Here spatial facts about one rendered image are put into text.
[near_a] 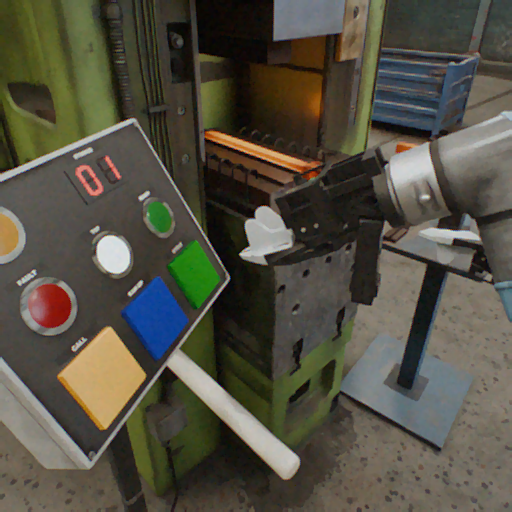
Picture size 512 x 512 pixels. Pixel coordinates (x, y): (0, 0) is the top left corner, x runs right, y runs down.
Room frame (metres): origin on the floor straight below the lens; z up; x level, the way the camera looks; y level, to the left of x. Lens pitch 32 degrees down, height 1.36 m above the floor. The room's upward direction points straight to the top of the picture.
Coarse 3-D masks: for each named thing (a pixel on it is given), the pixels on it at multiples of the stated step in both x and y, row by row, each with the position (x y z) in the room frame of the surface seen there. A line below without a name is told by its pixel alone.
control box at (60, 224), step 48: (96, 144) 0.52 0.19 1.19; (144, 144) 0.59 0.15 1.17; (0, 192) 0.38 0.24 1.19; (48, 192) 0.42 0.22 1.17; (144, 192) 0.53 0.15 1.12; (48, 240) 0.38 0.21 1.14; (96, 240) 0.42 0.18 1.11; (144, 240) 0.47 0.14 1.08; (0, 288) 0.31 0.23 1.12; (96, 288) 0.38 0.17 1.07; (144, 288) 0.42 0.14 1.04; (0, 336) 0.28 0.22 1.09; (48, 336) 0.31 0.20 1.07; (0, 384) 0.27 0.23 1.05; (48, 384) 0.28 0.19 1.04; (144, 384) 0.34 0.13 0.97; (48, 432) 0.25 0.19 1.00; (96, 432) 0.27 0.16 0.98
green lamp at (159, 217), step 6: (150, 204) 0.52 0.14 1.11; (156, 204) 0.53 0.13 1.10; (162, 204) 0.54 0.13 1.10; (150, 210) 0.51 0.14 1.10; (156, 210) 0.52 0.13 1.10; (162, 210) 0.53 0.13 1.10; (168, 210) 0.54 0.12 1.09; (150, 216) 0.50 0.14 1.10; (156, 216) 0.51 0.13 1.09; (162, 216) 0.52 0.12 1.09; (168, 216) 0.53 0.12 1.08; (150, 222) 0.50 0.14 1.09; (156, 222) 0.50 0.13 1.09; (162, 222) 0.51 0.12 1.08; (168, 222) 0.52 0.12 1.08; (156, 228) 0.50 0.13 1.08; (162, 228) 0.51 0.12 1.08; (168, 228) 0.51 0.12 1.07
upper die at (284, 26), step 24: (216, 0) 0.94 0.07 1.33; (240, 0) 0.89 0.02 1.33; (264, 0) 0.85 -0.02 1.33; (288, 0) 0.86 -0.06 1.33; (312, 0) 0.90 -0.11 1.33; (336, 0) 0.95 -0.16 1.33; (216, 24) 0.94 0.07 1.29; (240, 24) 0.89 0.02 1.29; (264, 24) 0.85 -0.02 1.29; (288, 24) 0.86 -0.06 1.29; (312, 24) 0.90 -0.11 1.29; (336, 24) 0.95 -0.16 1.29
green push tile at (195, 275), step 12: (192, 240) 0.54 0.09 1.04; (180, 252) 0.51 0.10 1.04; (192, 252) 0.51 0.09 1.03; (168, 264) 0.48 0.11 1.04; (180, 264) 0.48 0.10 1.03; (192, 264) 0.50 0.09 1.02; (204, 264) 0.52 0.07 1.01; (180, 276) 0.47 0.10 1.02; (192, 276) 0.49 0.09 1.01; (204, 276) 0.50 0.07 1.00; (216, 276) 0.52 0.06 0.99; (180, 288) 0.46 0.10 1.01; (192, 288) 0.47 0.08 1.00; (204, 288) 0.49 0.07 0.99; (192, 300) 0.46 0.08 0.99
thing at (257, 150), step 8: (208, 136) 1.16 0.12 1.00; (216, 136) 1.13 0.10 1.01; (224, 136) 1.13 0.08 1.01; (232, 144) 1.08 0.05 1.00; (240, 144) 1.07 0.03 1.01; (248, 144) 1.07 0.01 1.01; (256, 152) 1.02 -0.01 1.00; (264, 152) 1.01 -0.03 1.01; (272, 152) 1.01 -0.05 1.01; (280, 160) 0.96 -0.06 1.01; (288, 160) 0.95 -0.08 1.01; (296, 160) 0.95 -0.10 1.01; (296, 168) 0.92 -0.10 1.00; (304, 168) 0.90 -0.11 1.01; (320, 168) 0.89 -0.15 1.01; (304, 176) 0.89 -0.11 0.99; (312, 176) 0.90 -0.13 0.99
